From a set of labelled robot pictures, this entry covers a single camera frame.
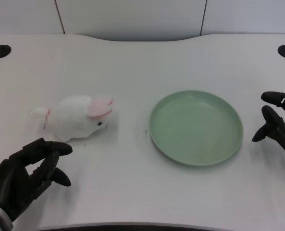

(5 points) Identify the green round plate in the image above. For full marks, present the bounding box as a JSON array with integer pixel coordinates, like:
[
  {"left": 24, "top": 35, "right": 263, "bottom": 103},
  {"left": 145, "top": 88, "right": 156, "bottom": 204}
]
[{"left": 149, "top": 90, "right": 244, "bottom": 167}]

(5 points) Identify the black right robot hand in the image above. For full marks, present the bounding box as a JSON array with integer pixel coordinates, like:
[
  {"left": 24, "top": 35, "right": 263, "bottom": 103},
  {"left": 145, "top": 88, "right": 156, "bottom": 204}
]
[{"left": 251, "top": 91, "right": 285, "bottom": 165}]

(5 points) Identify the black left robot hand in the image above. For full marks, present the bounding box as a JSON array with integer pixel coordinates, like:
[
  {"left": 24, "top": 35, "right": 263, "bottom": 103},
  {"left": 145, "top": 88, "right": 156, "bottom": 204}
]
[{"left": 0, "top": 138, "right": 74, "bottom": 222}]

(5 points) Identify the white rabbit plush doll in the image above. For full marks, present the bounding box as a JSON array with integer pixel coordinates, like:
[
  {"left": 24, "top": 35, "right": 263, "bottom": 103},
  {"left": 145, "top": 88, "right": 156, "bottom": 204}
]
[{"left": 29, "top": 95, "right": 114, "bottom": 142}]

